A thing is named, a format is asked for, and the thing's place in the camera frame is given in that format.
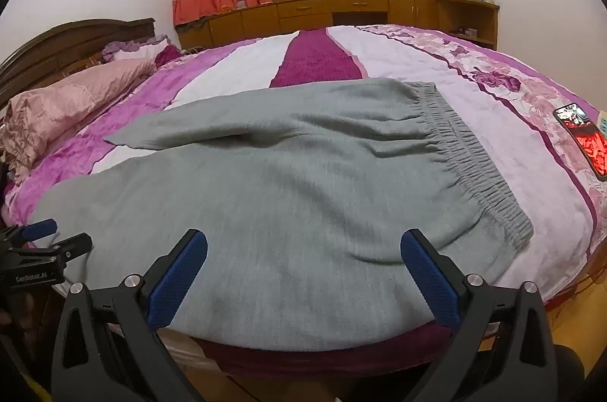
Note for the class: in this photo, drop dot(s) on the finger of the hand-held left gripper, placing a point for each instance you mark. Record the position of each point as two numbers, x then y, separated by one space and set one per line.
71 248
38 229

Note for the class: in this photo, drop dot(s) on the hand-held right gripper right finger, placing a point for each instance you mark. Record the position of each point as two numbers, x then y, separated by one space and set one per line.
431 281

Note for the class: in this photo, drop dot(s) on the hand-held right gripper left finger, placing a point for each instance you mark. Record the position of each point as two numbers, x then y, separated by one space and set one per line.
178 281

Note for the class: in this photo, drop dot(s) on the grey knit pants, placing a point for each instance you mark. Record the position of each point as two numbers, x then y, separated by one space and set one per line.
284 193

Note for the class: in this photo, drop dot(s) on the pink checked pillow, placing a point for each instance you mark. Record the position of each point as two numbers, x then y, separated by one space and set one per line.
61 108

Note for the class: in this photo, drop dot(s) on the bed base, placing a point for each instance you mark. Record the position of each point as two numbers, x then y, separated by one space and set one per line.
308 354

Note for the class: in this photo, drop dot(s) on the dark wooden headboard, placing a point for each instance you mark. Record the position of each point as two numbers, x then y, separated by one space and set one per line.
47 51

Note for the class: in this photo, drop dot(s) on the purple ruffled pillow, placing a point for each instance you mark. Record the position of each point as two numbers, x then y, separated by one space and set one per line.
137 49

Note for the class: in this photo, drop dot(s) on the smartphone with red screen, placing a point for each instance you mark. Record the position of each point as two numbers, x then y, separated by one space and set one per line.
588 141

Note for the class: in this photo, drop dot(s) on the purple striped floral blanket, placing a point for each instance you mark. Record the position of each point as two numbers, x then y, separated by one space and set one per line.
237 63

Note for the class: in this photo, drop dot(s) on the wooden cabinet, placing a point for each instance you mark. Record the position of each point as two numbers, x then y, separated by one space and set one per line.
308 11

